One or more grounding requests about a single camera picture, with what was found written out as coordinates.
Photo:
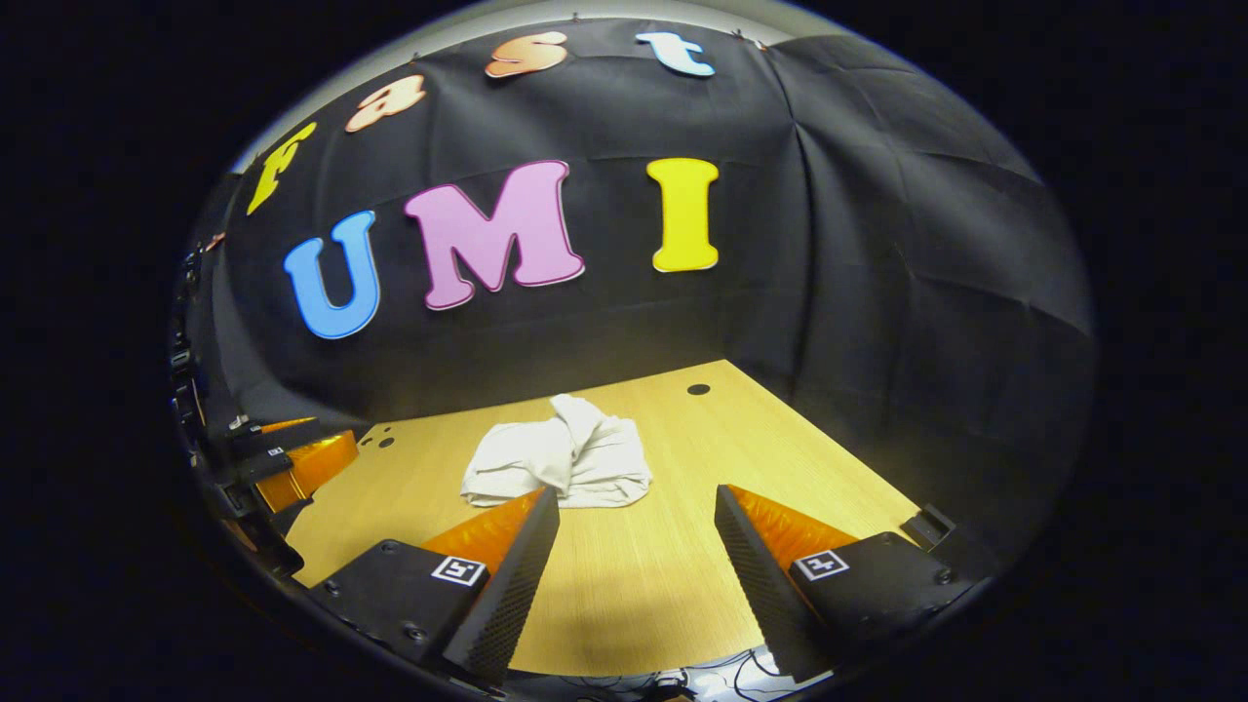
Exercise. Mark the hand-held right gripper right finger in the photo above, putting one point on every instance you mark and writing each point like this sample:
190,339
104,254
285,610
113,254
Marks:
765,595

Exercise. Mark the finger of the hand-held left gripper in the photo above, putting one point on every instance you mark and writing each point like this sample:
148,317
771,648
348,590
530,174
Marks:
278,436
317,468

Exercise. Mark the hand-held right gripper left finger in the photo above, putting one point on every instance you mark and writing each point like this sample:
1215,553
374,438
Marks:
512,595

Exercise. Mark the white jeans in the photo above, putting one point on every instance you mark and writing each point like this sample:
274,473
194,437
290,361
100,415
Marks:
595,468

